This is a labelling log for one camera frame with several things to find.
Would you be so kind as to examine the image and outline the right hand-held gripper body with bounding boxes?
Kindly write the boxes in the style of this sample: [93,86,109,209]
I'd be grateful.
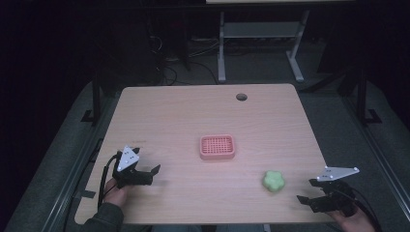
[309,165,361,218]

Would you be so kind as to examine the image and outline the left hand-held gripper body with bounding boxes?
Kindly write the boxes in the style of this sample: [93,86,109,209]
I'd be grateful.
[111,145,155,190]

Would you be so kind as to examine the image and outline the green flower-shaped soap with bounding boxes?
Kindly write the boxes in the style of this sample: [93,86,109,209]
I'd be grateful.
[261,169,286,193]

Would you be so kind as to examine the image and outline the pink soap dish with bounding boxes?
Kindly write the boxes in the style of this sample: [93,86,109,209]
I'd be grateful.
[198,133,236,161]

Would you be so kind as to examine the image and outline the person's left hand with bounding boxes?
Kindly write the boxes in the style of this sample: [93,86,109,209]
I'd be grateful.
[102,178,131,208]

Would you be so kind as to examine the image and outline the person's right hand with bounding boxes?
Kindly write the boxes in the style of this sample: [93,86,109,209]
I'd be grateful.
[326,208,377,232]

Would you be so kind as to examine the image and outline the grey tape strip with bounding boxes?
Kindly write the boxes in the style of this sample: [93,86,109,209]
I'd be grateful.
[74,189,98,200]

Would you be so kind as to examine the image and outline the black metal stand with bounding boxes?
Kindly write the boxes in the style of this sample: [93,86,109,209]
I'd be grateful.
[80,72,103,127]
[356,66,384,126]

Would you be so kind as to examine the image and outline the white metal stand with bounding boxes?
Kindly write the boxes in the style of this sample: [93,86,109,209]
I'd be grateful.
[218,10,306,84]

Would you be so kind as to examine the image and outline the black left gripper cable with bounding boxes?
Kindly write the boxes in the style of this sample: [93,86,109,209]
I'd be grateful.
[97,154,122,211]

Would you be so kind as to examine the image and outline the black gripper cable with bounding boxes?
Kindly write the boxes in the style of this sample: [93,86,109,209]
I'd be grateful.
[97,154,122,211]
[349,187,382,232]

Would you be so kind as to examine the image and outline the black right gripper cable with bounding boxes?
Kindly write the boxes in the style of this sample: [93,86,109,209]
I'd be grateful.
[349,187,382,232]

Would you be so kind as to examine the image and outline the floor cables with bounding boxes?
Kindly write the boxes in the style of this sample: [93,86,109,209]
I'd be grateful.
[148,34,220,87]

